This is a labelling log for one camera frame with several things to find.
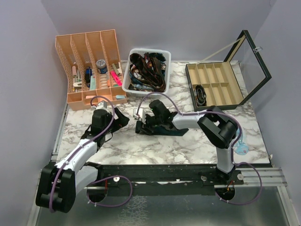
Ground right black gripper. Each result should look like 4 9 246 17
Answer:
139 114 163 136

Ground light blue eraser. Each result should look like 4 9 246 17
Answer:
116 95 126 100

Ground pile of patterned ties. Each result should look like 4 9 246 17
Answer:
129 52 166 92

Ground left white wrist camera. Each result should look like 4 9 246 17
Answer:
94 100 108 111

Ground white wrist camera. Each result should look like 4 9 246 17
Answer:
94 100 108 111
133 107 146 122

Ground blue round tin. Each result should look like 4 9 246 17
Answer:
96 59 108 74

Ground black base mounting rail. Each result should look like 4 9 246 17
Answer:
85 162 243 198

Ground white plastic basket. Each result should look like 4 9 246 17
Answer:
122 48 171 97

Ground orange desk file organizer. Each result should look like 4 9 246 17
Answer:
55 29 127 111

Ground black tie storage box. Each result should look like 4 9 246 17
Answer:
185 30 272 111

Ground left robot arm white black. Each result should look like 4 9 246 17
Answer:
35 108 129 213

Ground dark green tie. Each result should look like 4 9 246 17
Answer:
148 126 189 137

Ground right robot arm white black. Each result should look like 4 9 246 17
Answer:
134 100 238 184

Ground aluminium frame rail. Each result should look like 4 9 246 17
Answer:
37 167 288 189

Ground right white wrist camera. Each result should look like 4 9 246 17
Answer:
133 107 146 122

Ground pink highlighter marker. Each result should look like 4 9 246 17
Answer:
111 71 122 86

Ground light blue scissors package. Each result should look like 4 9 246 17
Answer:
234 129 249 155

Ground rolled patterned tie in box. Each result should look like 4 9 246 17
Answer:
193 85 206 106

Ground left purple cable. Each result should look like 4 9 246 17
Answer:
50 95 133 213

